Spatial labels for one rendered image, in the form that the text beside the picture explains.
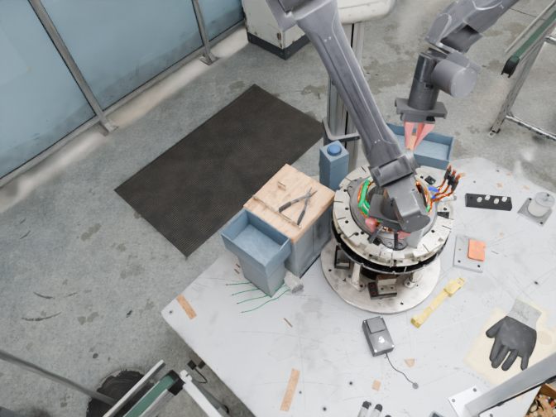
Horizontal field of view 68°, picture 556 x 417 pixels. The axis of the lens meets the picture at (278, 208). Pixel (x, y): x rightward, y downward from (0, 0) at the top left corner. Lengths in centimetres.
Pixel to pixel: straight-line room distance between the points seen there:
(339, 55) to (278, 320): 90
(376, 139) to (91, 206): 231
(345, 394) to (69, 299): 172
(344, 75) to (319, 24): 9
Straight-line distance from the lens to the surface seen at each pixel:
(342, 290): 135
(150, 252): 250
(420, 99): 92
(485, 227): 159
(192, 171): 275
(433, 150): 142
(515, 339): 142
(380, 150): 77
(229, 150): 281
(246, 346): 133
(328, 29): 65
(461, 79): 85
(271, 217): 117
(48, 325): 257
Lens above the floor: 204
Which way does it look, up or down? 55 degrees down
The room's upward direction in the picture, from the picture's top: 8 degrees counter-clockwise
